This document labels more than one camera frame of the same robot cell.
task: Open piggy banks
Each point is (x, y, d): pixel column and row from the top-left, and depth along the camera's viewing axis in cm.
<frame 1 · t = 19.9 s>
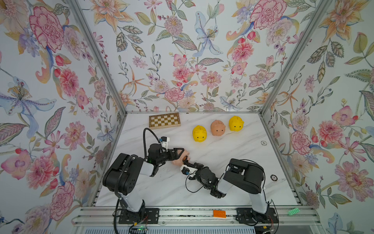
left hand: (182, 151, 91), fingers open
right hand: (187, 159, 89), fingers closed
yellow piggy bank near left: (199, 133, 100), point 9 cm above the table
pink piggy bank far right: (217, 127, 103), point 9 cm above the table
yellow piggy bank far right: (235, 123, 106), point 9 cm above the table
wooden chessboard box: (163, 121, 115), point 3 cm above the table

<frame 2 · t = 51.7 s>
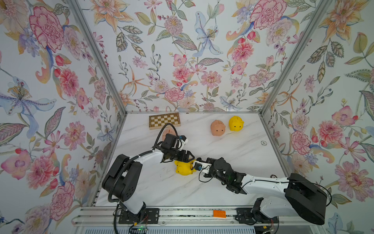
left hand: (191, 156, 88), fingers open
right hand: (201, 156, 84), fingers closed
yellow piggy bank near left: (184, 168, 82), point 10 cm above the table
the other named things where they were.

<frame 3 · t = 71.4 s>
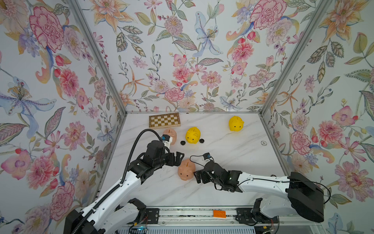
left hand: (179, 153, 77), fingers open
right hand: (199, 169, 84), fingers open
yellow piggy bank near left: (193, 135, 99), point 9 cm above the table
pink piggy bank far right: (186, 169, 82), point 10 cm above the table
black piggy bank plug: (182, 142, 105), on the table
black piggy bank plug 2: (201, 140, 106), on the table
the other named things where they were.

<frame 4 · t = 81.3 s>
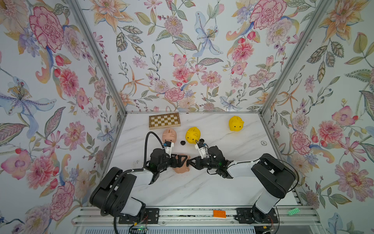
left hand: (184, 156, 87), fingers open
right hand: (188, 160, 87), fingers closed
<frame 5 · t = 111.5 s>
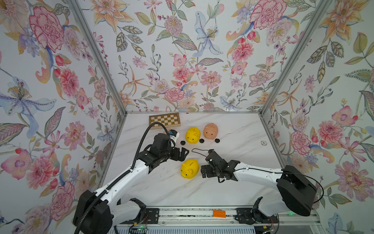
left hand: (184, 149, 79), fingers open
right hand: (206, 168, 89), fingers open
pink piggy bank far right: (210, 130, 101), point 9 cm above the table
yellow piggy bank far right: (190, 168, 83), point 10 cm above the table
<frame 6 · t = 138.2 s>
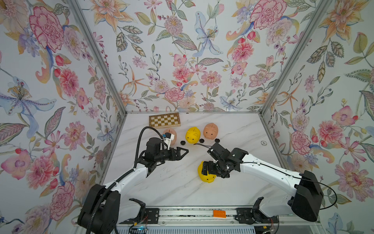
left hand: (185, 151, 80), fingers open
right hand: (207, 171, 79), fingers open
yellow piggy bank far right: (209, 178, 82), point 8 cm above the table
